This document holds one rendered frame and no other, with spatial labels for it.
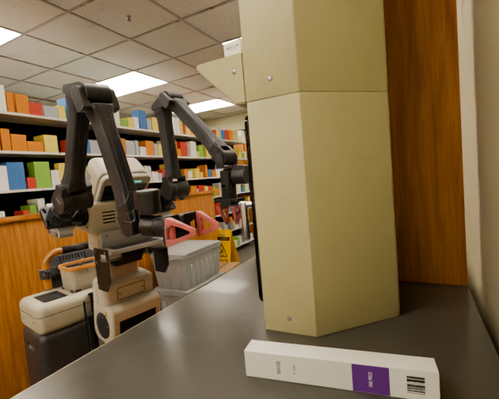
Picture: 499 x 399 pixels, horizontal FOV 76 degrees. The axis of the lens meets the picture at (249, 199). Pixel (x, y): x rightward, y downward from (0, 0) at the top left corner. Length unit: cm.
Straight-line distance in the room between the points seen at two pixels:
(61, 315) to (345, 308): 124
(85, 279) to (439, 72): 156
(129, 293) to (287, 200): 97
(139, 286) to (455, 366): 116
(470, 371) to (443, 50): 71
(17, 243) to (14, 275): 20
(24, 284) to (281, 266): 210
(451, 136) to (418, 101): 12
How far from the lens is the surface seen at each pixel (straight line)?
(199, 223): 86
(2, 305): 253
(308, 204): 62
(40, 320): 162
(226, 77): 71
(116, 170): 95
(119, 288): 143
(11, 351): 262
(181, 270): 290
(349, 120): 68
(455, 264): 99
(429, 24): 102
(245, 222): 72
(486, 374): 65
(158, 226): 85
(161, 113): 146
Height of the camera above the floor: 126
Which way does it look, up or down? 4 degrees down
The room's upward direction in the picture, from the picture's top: 5 degrees counter-clockwise
